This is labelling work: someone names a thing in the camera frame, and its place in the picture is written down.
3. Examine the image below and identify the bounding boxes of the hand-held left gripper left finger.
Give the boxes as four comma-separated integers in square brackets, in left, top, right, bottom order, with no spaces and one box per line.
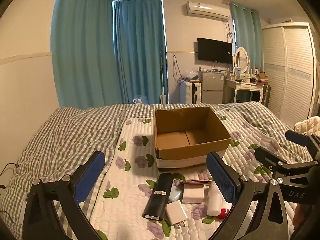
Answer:
[22,151,108,240]

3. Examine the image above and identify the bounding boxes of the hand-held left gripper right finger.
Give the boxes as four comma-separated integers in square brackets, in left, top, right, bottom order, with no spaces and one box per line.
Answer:
[206,151,297,240]

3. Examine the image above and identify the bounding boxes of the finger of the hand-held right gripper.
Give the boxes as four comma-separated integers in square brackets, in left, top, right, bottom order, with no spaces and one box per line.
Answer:
[254,146,289,172]
[285,129,320,157]

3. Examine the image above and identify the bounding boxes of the white bottle with red cap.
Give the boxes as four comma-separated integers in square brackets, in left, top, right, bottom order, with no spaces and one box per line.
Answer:
[207,185,232,220]

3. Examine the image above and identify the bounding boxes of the brown wallet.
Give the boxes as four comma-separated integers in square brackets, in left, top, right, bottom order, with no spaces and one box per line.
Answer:
[181,178,213,186]

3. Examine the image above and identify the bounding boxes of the small white box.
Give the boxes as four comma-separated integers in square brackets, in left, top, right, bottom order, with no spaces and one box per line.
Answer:
[182,184,209,204]

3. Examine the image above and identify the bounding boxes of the pale earbuds case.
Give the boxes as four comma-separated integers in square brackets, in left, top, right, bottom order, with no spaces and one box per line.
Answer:
[168,187,184,203]

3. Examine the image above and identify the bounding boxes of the white charger plug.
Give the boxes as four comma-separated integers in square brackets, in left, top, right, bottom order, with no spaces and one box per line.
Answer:
[165,200,188,229]

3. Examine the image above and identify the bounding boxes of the brown cardboard box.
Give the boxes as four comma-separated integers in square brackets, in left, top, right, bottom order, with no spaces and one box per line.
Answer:
[153,106,232,169]

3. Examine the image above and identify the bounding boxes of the black power bank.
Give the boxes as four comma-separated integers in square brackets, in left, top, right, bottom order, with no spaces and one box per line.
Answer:
[142,172,174,222]

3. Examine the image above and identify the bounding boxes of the person's right hand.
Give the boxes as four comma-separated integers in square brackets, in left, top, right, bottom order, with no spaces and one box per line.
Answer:
[293,203,305,228]

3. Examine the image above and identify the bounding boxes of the white quilted bag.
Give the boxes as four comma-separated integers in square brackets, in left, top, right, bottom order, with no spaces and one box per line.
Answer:
[293,115,320,136]

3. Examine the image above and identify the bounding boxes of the floral quilted mat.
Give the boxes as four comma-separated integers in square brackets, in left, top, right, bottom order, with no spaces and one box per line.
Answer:
[89,116,310,240]

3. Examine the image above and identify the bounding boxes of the white louvred wardrobe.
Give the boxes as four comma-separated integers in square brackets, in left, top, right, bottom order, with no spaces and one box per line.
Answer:
[261,22,317,128]

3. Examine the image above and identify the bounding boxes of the white dressing table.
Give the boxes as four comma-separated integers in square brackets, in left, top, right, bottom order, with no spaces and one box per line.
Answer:
[223,77,266,104]

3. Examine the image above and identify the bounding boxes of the silver small fridge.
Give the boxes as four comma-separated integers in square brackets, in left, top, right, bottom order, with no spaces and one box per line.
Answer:
[199,70,226,104]

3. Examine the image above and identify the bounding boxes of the white suitcase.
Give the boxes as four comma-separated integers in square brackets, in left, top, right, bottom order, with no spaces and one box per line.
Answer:
[180,80,202,104]

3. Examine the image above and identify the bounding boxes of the clear water jug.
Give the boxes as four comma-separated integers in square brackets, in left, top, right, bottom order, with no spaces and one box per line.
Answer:
[132,95,148,105]

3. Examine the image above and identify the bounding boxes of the oval white mirror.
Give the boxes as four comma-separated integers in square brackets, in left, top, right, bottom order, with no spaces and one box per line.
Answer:
[233,46,251,71]

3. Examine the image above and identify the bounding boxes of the clear plastic bag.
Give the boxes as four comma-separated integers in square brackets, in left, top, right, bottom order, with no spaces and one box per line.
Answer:
[183,70,199,81]

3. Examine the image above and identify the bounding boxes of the teal curtain beside wardrobe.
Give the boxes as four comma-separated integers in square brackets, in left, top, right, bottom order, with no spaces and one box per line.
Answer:
[230,2,264,72]

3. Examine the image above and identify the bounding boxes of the wide teal curtain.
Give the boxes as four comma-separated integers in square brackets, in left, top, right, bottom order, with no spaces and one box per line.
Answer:
[51,0,118,108]

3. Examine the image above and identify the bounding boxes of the narrow teal curtain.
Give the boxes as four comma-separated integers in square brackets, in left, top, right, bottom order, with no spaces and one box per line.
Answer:
[114,0,168,105]

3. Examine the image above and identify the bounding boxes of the white air conditioner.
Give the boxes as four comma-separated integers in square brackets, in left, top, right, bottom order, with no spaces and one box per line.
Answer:
[185,1,231,23]

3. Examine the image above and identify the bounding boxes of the black cable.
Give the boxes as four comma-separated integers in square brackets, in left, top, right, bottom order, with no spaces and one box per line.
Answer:
[0,162,21,193]

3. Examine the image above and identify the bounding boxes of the black wall television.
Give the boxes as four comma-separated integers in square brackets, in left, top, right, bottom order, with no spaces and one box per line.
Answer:
[197,37,233,64]

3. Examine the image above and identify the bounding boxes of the hanging wall cables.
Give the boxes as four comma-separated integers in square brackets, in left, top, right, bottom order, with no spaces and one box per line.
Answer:
[172,54,184,83]

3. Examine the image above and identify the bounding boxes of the air conditioner cable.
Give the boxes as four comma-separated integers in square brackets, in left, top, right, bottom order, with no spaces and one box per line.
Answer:
[226,21,237,51]

